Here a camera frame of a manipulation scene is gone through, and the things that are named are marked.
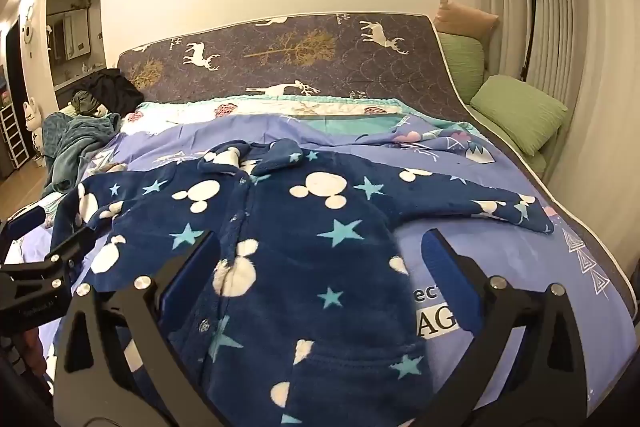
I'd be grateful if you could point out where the teal knitted blanket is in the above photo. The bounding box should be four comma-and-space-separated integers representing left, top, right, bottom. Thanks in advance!
41, 112, 123, 195

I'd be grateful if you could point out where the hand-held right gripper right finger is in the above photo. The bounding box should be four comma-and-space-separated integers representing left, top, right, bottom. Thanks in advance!
420, 228, 588, 427

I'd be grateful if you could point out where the purple tree-print bed sheet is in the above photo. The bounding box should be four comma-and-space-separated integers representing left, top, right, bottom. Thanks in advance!
0, 112, 632, 427

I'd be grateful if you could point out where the pink pillow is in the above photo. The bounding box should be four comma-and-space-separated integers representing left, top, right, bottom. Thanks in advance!
432, 0, 501, 42

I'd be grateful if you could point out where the white cat figurine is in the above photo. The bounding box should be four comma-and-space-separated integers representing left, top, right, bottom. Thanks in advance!
22, 97, 48, 168

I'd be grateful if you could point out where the grey pleated curtain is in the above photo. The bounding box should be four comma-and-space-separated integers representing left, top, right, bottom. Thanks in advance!
475, 0, 640, 188

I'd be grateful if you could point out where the wall cabinet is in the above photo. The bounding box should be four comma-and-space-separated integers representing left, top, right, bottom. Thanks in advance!
47, 7, 93, 62

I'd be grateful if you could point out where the grey-green garment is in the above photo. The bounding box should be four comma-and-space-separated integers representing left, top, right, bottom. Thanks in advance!
70, 89, 108, 116

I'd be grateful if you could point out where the navy fleece star-print garment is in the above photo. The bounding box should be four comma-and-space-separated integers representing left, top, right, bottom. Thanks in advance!
50, 138, 556, 427

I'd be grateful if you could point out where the small green pillow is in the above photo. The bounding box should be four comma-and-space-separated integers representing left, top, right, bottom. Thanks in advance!
437, 32, 488, 105

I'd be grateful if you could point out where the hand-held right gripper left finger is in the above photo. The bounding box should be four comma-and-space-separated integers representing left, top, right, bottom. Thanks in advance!
52, 231, 236, 427

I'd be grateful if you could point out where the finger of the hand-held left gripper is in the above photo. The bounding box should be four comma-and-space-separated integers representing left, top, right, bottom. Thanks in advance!
35, 229, 96, 278
0, 206, 51, 253

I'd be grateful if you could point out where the large green pillow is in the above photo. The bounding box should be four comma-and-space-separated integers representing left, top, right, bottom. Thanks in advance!
470, 74, 569, 158

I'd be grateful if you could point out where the white wall clock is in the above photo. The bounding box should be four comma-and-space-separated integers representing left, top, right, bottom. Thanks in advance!
20, 4, 38, 45

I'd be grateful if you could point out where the black garment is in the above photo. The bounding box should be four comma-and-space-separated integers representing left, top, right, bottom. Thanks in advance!
85, 69, 146, 115

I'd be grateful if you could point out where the white quilt with teal trim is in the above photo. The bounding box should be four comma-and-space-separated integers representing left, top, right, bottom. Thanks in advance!
120, 96, 471, 142

